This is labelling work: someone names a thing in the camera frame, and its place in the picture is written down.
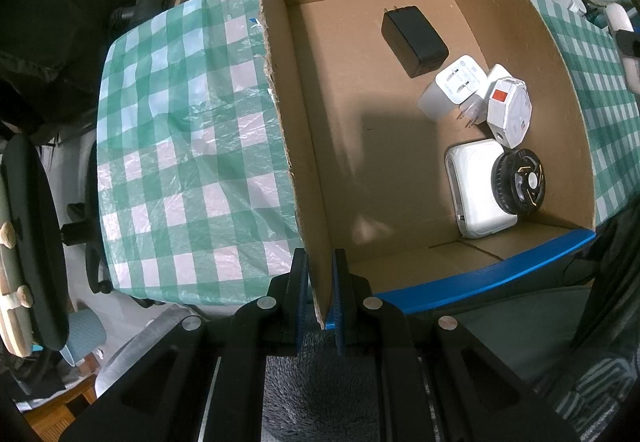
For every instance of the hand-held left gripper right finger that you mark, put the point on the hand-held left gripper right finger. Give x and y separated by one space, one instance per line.
340 322

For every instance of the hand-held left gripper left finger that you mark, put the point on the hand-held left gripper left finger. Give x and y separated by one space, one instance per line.
302 322

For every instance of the white plug charger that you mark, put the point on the white plug charger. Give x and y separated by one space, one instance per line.
499 74

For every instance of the white octagonal red label adapter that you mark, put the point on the white octagonal red label adapter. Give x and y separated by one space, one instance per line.
515 117

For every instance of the white cube travel adapter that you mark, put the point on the white cube travel adapter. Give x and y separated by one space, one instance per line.
457 79

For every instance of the black filament spool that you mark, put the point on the black filament spool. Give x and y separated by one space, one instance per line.
505 182

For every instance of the white power bank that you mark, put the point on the white power bank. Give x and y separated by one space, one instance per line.
470 187

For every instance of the cardboard box with blue edge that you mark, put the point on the cardboard box with blue edge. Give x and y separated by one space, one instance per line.
350 122

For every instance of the black power adapter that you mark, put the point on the black power adapter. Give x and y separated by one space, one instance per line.
415 44

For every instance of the dark grey fleece cloth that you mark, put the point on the dark grey fleece cloth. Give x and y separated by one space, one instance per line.
320 397

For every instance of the green checkered tablecloth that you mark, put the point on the green checkered tablecloth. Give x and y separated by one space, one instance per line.
175 147

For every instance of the teal stool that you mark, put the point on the teal stool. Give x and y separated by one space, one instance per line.
85 337

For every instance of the black chair base with wheels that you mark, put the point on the black chair base with wheels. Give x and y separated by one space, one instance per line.
90 232

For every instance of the wooden furniture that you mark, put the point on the wooden furniture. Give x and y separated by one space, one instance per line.
60 402

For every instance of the dark striped cloth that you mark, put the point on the dark striped cloth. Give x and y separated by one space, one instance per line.
605 347

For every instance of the blue tape scrap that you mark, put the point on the blue tape scrap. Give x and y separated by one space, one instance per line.
256 22

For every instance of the large dark cloth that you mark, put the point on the large dark cloth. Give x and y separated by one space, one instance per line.
55 22

